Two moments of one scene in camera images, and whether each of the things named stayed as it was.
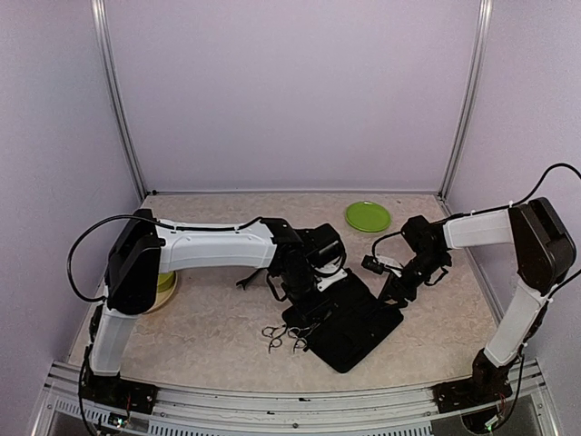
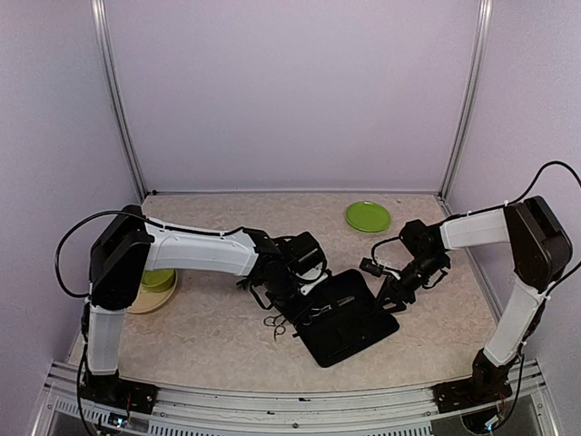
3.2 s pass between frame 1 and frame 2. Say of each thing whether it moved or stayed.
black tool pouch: moved
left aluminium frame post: stayed
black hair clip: stayed
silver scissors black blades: moved
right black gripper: stayed
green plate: stayed
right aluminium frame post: stayed
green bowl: stayed
